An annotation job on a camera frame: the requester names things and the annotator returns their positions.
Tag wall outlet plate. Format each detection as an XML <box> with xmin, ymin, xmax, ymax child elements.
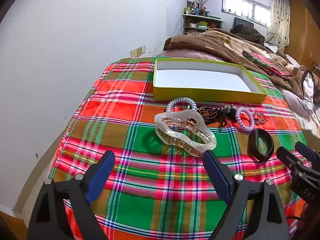
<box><xmin>131</xmin><ymin>45</ymin><xmax>146</xmax><ymax>57</ymax></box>

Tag white crumpled cloth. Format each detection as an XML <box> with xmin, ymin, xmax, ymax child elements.
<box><xmin>282</xmin><ymin>75</ymin><xmax>320</xmax><ymax>130</ymax></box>

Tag yellow-green shallow cardboard box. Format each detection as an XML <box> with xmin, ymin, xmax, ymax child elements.
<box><xmin>152</xmin><ymin>58</ymin><xmax>268</xmax><ymax>104</ymax></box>

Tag purple spiral hair tie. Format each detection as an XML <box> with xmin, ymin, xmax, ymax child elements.
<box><xmin>235</xmin><ymin>107</ymin><xmax>256</xmax><ymax>133</ymax></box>

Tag brown fleece blanket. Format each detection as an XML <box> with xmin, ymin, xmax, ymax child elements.
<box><xmin>164</xmin><ymin>27</ymin><xmax>315</xmax><ymax>100</ymax></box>

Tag black clip with pink ball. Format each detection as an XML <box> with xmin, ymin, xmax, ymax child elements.
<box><xmin>217</xmin><ymin>104</ymin><xmax>238</xmax><ymax>128</ymax></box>

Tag pink quilt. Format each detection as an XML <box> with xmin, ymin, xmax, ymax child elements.
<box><xmin>160</xmin><ymin>49</ymin><xmax>225</xmax><ymax>62</ymax></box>

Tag bottles and jars on shelf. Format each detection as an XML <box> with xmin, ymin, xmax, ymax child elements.
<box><xmin>184</xmin><ymin>0</ymin><xmax>210</xmax><ymax>17</ymax></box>

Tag black wristband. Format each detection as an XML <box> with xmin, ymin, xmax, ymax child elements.
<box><xmin>247</xmin><ymin>128</ymin><xmax>275</xmax><ymax>163</ymax></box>

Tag black television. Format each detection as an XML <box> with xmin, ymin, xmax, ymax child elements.
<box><xmin>233</xmin><ymin>17</ymin><xmax>254</xmax><ymax>32</ymax></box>

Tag patterned curtain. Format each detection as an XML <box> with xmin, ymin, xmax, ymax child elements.
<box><xmin>265</xmin><ymin>0</ymin><xmax>290</xmax><ymax>50</ymax></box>

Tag folded plaid cloth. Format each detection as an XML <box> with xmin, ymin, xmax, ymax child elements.
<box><xmin>242</xmin><ymin>50</ymin><xmax>292</xmax><ymax>77</ymax></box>

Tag small brown lace hair ornament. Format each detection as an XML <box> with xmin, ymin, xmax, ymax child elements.
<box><xmin>252</xmin><ymin>112</ymin><xmax>269</xmax><ymax>125</ymax></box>

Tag plaid bed sheet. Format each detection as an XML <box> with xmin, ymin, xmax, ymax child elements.
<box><xmin>50</xmin><ymin>56</ymin><xmax>312</xmax><ymax>240</ymax></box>

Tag light blue spiral hair tie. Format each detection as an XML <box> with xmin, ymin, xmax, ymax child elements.
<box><xmin>165</xmin><ymin>97</ymin><xmax>197</xmax><ymax>113</ymax></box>

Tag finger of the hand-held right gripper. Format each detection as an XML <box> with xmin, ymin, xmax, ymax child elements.
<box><xmin>276</xmin><ymin>146</ymin><xmax>304</xmax><ymax>174</ymax></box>
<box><xmin>295</xmin><ymin>142</ymin><xmax>320</xmax><ymax>173</ymax></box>

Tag wooden shelf unit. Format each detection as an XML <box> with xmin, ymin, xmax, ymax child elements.
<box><xmin>183</xmin><ymin>14</ymin><xmax>224</xmax><ymax>35</ymax></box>

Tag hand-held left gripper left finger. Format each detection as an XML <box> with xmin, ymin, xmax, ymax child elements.
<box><xmin>27</xmin><ymin>150</ymin><xmax>116</xmax><ymax>240</ymax></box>

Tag dark clothing pile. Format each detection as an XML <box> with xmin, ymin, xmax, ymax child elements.
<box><xmin>230</xmin><ymin>24</ymin><xmax>265</xmax><ymax>45</ymax></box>

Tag brown rhinestone hair clip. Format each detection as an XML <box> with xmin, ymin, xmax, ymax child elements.
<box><xmin>196</xmin><ymin>106</ymin><xmax>223</xmax><ymax>127</ymax></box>

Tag pearly white hair claw clip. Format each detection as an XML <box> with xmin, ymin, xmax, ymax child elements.
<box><xmin>154</xmin><ymin>109</ymin><xmax>217</xmax><ymax>158</ymax></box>

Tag window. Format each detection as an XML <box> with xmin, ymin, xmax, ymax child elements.
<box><xmin>221</xmin><ymin>0</ymin><xmax>272</xmax><ymax>27</ymax></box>

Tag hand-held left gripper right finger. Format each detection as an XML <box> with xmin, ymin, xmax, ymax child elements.
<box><xmin>202</xmin><ymin>150</ymin><xmax>290</xmax><ymax>240</ymax></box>

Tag wooden wardrobe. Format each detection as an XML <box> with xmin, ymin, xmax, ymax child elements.
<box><xmin>287</xmin><ymin>0</ymin><xmax>320</xmax><ymax>70</ymax></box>

